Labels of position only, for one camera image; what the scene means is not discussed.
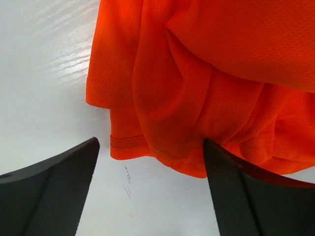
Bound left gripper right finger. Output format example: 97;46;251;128
203;140;315;236

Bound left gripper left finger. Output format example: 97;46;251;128
0;137;100;236

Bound orange mesh shorts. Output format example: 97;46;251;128
86;0;315;178

